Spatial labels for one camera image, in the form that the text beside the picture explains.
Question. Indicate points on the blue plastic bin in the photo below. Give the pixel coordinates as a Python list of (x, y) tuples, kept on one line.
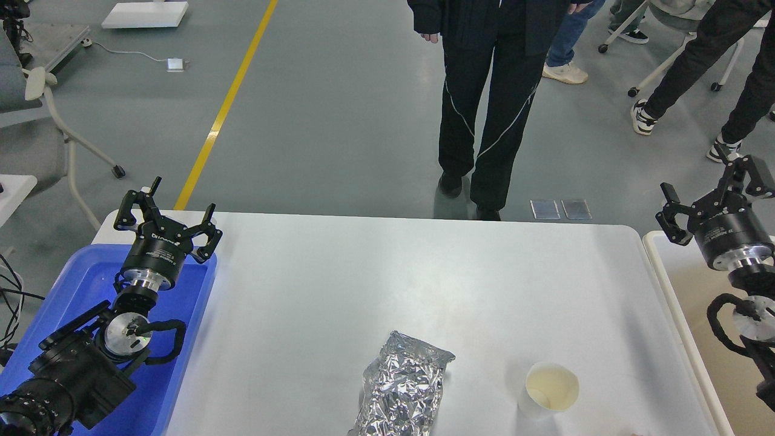
[(88, 279)]

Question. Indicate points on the left metal floor plate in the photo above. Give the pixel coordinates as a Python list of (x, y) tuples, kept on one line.
[(545, 209)]

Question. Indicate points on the grey office chair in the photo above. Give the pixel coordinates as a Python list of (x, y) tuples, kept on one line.
[(40, 144)]

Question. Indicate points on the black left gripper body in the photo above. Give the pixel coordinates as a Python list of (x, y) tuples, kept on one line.
[(156, 251)]

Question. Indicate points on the person in black tracksuit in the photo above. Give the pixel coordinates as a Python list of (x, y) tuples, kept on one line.
[(493, 53)]

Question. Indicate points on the white side table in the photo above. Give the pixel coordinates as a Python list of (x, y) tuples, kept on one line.
[(15, 190)]

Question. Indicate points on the person in blue jeans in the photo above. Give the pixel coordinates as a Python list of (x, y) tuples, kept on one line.
[(559, 64)]

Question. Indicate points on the white power adapter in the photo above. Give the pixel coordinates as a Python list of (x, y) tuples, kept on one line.
[(175, 65)]

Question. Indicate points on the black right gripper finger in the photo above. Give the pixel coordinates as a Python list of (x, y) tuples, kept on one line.
[(667, 217), (747, 174)]

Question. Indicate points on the right metal floor plate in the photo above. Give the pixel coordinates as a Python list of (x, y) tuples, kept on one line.
[(576, 209)]

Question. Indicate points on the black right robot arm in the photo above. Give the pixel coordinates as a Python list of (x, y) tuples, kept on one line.
[(745, 324)]

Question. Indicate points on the white rolling chair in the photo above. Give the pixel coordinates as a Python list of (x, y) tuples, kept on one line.
[(626, 64)]

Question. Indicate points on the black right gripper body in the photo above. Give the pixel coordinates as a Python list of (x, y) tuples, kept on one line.
[(728, 233)]

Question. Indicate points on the white flat board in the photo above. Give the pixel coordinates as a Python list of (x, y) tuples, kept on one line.
[(167, 14)]

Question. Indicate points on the crumpled silver foil bag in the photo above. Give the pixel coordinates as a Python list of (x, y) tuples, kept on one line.
[(402, 388)]

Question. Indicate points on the metal floor plate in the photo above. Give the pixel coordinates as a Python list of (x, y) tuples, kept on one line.
[(545, 209), (576, 209)]

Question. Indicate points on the white paper cup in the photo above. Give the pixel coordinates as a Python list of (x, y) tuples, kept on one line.
[(548, 389)]

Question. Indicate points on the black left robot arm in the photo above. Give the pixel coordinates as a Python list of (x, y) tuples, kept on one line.
[(83, 371)]

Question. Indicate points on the grey platform cart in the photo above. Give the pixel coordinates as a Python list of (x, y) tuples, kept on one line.
[(52, 43)]

